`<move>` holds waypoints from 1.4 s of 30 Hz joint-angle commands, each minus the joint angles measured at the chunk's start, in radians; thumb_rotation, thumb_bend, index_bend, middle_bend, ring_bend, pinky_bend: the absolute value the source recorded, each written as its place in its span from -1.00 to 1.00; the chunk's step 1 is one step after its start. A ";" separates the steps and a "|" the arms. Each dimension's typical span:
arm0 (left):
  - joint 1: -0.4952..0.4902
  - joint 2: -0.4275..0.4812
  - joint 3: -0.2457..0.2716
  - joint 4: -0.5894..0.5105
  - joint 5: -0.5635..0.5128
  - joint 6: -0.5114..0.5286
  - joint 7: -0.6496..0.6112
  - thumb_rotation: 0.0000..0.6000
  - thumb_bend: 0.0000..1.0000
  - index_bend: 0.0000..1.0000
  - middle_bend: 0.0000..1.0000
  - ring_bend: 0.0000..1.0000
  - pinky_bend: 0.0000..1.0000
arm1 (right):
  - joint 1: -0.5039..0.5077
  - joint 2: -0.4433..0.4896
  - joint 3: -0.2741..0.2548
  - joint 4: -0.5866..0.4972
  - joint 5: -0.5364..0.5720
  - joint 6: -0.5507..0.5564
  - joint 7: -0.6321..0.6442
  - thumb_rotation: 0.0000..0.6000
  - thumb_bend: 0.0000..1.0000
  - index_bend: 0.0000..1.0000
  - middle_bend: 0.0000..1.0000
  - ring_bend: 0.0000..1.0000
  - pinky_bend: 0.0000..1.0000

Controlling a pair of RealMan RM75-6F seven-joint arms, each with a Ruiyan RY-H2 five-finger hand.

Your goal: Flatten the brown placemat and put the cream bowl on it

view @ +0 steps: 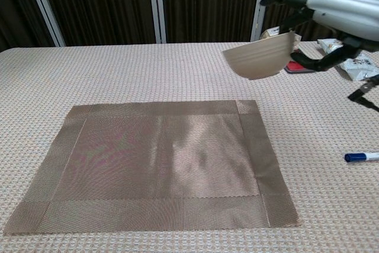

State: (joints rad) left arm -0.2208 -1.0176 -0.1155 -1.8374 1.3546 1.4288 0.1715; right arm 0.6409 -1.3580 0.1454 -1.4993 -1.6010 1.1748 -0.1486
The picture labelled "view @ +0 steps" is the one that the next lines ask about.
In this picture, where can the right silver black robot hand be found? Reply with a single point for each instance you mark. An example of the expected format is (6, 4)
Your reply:
(349, 10)

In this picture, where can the beige round bowl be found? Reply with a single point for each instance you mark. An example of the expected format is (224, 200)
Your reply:
(260, 57)

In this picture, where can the brown woven placemat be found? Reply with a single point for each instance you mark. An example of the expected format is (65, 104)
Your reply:
(163, 161)

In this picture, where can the white blue snack bag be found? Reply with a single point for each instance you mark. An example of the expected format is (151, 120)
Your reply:
(359, 67)

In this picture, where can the clear bag of bread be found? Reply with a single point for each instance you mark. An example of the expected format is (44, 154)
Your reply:
(271, 33)

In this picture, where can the white marker with blue cap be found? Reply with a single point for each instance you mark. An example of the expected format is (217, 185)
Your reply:
(359, 157)

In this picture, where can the pink woven tablecloth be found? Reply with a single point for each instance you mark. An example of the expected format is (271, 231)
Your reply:
(148, 72)

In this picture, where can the red ink pad black frame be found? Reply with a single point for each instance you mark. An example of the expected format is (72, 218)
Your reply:
(293, 67)

